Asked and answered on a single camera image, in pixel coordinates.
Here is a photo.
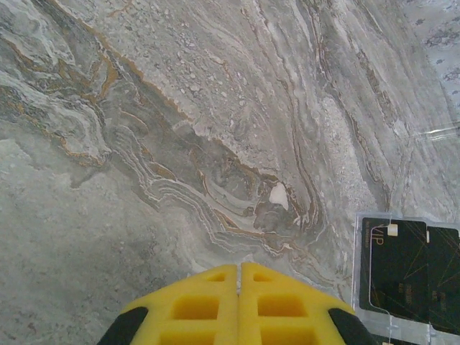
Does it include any black VIP card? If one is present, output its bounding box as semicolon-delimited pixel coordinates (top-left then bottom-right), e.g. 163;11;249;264
360;216;431;323
425;224;460;334

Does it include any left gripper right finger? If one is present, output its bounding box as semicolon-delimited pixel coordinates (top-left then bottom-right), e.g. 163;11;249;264
239;261;376;345

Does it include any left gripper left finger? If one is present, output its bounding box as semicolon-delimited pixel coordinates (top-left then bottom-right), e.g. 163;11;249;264
96;264;241;345

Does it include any clear acrylic card stand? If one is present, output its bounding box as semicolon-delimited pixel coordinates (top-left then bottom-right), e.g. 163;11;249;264
351;212;460;345

